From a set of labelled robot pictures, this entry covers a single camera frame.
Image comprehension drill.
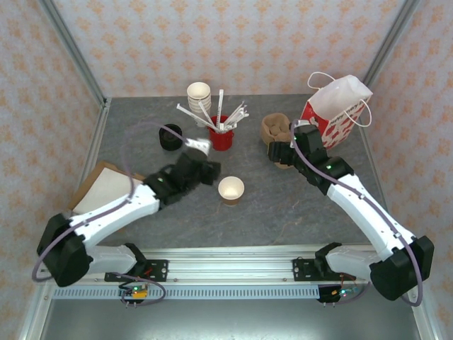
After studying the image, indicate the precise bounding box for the brown paper coffee cup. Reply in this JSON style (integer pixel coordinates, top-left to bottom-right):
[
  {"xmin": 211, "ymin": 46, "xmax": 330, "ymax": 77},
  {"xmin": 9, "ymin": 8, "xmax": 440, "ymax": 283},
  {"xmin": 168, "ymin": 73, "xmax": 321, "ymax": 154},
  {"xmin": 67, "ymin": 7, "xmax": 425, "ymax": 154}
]
[{"xmin": 217, "ymin": 176, "xmax": 246, "ymax": 207}]

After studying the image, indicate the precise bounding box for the black round lid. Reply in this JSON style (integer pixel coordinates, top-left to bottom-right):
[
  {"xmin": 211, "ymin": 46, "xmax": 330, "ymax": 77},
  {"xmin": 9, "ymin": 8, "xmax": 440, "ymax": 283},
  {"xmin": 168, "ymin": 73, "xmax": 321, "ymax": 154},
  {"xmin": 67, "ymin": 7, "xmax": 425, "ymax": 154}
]
[{"xmin": 158, "ymin": 123, "xmax": 184, "ymax": 152}]

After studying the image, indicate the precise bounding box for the aluminium frame post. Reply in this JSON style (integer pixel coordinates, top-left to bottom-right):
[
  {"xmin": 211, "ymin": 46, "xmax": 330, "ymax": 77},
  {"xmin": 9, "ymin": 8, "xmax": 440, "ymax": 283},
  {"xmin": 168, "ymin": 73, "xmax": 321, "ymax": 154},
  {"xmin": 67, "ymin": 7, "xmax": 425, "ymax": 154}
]
[
  {"xmin": 361, "ymin": 0, "xmax": 423, "ymax": 89},
  {"xmin": 37, "ymin": 0, "xmax": 109, "ymax": 107}
]

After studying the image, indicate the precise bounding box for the stack of white paper cups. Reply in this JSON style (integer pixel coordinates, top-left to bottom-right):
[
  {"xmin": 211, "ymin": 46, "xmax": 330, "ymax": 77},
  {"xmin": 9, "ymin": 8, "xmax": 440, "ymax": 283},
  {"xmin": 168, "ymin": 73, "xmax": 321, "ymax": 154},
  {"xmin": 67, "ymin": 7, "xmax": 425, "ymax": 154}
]
[{"xmin": 186, "ymin": 81, "xmax": 212, "ymax": 128}]

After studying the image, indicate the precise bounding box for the red white paper gift bag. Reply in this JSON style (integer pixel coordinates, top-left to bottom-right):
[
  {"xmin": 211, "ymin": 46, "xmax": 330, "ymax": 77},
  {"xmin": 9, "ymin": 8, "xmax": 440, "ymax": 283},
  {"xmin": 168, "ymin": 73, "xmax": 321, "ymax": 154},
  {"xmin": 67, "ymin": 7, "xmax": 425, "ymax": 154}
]
[{"xmin": 300, "ymin": 72, "xmax": 374, "ymax": 149}]

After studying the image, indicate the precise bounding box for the flat brown kraft paper bag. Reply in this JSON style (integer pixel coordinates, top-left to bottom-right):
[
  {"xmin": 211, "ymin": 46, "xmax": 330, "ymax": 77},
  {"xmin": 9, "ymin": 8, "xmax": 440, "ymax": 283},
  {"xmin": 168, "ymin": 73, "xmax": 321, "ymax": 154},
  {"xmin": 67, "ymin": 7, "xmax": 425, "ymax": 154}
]
[{"xmin": 69, "ymin": 161, "xmax": 146, "ymax": 213}]

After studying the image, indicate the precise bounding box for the grey perforated cable duct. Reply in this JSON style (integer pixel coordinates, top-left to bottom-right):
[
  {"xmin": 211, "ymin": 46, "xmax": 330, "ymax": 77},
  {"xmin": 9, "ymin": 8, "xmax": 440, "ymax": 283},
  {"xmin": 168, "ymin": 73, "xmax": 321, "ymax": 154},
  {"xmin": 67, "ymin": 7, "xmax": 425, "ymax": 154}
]
[{"xmin": 52, "ymin": 285, "xmax": 321, "ymax": 300}]

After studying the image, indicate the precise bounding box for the white straw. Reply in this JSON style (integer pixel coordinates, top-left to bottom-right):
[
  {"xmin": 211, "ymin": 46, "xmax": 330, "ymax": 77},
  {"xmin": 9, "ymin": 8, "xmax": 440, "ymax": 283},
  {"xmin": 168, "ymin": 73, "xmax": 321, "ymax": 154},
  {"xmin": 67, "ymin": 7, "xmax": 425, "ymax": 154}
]
[
  {"xmin": 226, "ymin": 105, "xmax": 248, "ymax": 129},
  {"xmin": 224, "ymin": 110, "xmax": 250, "ymax": 131},
  {"xmin": 223, "ymin": 101, "xmax": 246, "ymax": 128},
  {"xmin": 217, "ymin": 89, "xmax": 225, "ymax": 132},
  {"xmin": 197, "ymin": 101, "xmax": 218, "ymax": 132},
  {"xmin": 176, "ymin": 103, "xmax": 217, "ymax": 131}
]

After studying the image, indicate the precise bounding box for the aluminium table edge rail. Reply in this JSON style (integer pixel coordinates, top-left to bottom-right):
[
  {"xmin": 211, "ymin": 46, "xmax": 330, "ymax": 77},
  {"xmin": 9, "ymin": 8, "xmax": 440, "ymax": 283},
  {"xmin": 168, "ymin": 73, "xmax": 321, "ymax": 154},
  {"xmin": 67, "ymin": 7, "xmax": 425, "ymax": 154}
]
[
  {"xmin": 359, "ymin": 123, "xmax": 445, "ymax": 340},
  {"xmin": 17, "ymin": 97, "xmax": 113, "ymax": 340}
]

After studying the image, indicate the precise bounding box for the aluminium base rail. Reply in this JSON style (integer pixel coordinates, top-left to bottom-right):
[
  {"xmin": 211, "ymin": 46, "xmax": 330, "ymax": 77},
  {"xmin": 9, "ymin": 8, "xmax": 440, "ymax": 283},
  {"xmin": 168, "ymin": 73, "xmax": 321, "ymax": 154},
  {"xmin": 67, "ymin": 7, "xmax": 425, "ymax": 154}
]
[{"xmin": 84, "ymin": 246, "xmax": 376, "ymax": 284}]

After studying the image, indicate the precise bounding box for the black plastic cup lid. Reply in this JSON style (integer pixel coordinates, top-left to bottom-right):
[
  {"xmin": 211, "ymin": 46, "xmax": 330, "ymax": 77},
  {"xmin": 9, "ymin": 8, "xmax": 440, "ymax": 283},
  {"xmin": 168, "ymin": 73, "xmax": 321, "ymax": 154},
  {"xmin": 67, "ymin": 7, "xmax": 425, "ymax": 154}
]
[{"xmin": 159, "ymin": 123, "xmax": 183, "ymax": 142}]

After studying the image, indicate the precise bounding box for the flat white paper bag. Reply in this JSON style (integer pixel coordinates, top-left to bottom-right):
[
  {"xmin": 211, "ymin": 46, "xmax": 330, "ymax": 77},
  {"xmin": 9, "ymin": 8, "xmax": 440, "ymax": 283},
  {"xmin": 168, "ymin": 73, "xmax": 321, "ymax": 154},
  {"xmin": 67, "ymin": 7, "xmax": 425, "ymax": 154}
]
[{"xmin": 76, "ymin": 166, "xmax": 134, "ymax": 215}]

